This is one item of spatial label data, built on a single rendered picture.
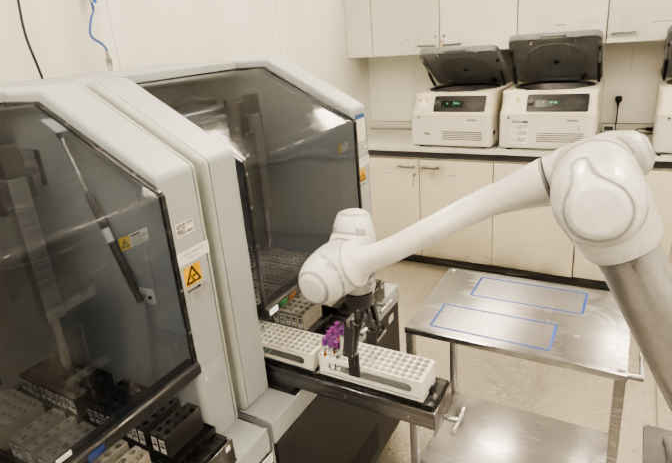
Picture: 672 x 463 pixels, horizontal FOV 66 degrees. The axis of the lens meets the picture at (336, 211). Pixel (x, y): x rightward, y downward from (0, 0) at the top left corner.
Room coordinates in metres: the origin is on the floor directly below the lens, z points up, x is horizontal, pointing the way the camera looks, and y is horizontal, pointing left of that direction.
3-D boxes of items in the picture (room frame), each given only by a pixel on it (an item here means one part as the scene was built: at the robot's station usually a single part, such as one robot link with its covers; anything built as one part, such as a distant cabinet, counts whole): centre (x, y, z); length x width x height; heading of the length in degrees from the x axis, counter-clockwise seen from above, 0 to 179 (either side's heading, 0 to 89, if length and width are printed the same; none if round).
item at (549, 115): (3.36, -1.46, 1.24); 0.62 x 0.56 x 0.69; 149
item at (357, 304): (1.18, -0.04, 1.02); 0.08 x 0.07 x 0.09; 149
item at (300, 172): (1.63, 0.27, 1.28); 0.61 x 0.51 x 0.63; 149
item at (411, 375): (1.16, -0.07, 0.84); 0.30 x 0.10 x 0.06; 59
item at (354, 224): (1.16, -0.03, 1.20); 0.13 x 0.11 x 0.16; 154
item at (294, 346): (1.32, 0.20, 0.83); 0.30 x 0.10 x 0.06; 59
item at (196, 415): (0.97, 0.40, 0.85); 0.12 x 0.02 x 0.06; 149
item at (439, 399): (1.23, 0.05, 0.78); 0.73 x 0.14 x 0.09; 59
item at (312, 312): (1.45, 0.11, 0.85); 0.12 x 0.02 x 0.06; 149
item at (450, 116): (3.66, -0.96, 1.22); 0.62 x 0.56 x 0.64; 147
